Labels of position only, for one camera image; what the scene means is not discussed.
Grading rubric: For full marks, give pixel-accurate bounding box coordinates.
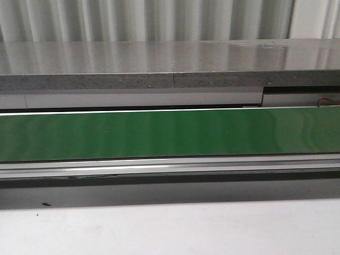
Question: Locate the silver aluminium conveyor frame rail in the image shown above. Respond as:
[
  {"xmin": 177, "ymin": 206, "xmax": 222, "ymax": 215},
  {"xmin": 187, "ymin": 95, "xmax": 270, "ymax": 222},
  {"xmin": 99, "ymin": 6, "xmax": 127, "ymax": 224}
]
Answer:
[{"xmin": 1, "ymin": 154, "xmax": 339, "ymax": 179}]

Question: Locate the green conveyor belt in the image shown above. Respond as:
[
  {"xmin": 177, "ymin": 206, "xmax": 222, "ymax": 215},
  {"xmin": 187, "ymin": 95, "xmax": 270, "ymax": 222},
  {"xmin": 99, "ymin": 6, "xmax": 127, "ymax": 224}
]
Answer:
[{"xmin": 1, "ymin": 107, "xmax": 339, "ymax": 162}]

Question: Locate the red wire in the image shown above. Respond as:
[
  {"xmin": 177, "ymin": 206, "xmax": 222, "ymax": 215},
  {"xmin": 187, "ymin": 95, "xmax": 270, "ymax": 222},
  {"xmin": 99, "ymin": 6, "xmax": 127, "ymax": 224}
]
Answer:
[{"xmin": 317, "ymin": 98, "xmax": 340, "ymax": 108}]

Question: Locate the grey stone countertop slab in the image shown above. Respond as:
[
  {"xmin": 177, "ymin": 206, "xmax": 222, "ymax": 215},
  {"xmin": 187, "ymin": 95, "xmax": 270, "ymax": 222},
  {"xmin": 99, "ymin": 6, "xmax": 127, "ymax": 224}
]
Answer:
[{"xmin": 1, "ymin": 39, "xmax": 339, "ymax": 91}]

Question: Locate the white pleated curtain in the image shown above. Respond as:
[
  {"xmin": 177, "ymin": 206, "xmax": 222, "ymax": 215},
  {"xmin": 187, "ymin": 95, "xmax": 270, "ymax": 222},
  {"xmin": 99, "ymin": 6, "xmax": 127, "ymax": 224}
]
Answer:
[{"xmin": 1, "ymin": 1, "xmax": 339, "ymax": 42}]

